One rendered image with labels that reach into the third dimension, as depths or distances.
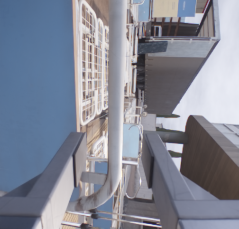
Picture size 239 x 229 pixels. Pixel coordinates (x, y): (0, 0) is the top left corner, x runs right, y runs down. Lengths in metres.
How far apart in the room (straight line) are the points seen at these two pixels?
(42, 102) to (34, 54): 0.07
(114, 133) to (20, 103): 0.15
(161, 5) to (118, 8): 9.53
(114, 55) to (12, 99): 0.16
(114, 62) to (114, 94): 0.04
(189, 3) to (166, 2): 1.05
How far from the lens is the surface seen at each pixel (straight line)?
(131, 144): 3.62
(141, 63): 10.30
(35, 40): 0.27
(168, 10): 9.70
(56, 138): 0.28
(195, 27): 12.04
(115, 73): 0.22
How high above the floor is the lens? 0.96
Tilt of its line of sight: 9 degrees down
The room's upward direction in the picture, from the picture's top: 94 degrees clockwise
